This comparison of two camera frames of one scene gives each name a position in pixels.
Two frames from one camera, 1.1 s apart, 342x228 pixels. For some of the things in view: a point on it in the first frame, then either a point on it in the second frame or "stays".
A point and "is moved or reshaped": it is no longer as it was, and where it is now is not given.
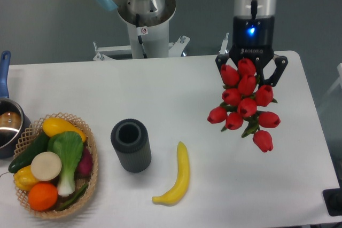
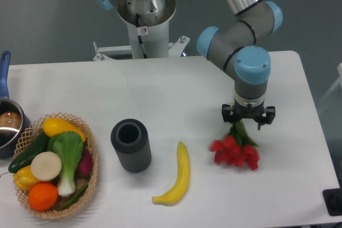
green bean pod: (74, 201) stays
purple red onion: (85, 165) stays
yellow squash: (53, 125) stays
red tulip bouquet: (240, 110) is moved or reshaped
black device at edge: (333, 199) stays
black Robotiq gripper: (253, 37) to (249, 112)
